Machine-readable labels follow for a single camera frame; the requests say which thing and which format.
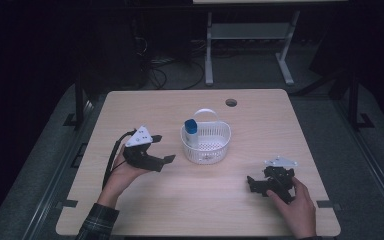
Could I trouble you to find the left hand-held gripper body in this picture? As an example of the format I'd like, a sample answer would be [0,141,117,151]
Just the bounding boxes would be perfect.
[123,125,165,173]

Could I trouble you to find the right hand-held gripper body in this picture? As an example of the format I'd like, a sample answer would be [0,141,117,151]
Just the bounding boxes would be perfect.
[262,155,299,205]

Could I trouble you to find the white shampoo bottle blue cap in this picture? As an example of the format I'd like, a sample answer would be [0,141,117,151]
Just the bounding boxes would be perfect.
[184,118,200,150]

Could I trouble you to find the white plastic basket with handle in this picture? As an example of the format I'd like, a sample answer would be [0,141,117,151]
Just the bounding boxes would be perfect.
[180,108,232,166]

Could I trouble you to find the person's right hand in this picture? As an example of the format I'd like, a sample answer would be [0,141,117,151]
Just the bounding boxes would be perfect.
[266,176,318,240]

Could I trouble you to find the person's left hand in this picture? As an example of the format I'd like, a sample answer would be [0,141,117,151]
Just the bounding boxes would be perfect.
[96,146,152,210]

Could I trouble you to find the black metal stand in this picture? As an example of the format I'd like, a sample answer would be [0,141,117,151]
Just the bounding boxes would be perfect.
[346,71,376,132]
[62,74,95,128]

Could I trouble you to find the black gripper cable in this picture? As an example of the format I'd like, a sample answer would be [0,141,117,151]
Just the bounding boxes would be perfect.
[101,129,138,191]

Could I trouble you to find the black floor cables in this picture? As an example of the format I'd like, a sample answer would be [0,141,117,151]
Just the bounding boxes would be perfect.
[134,34,206,91]

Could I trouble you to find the white metal desk frame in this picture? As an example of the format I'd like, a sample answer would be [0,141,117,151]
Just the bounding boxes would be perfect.
[204,9,302,87]

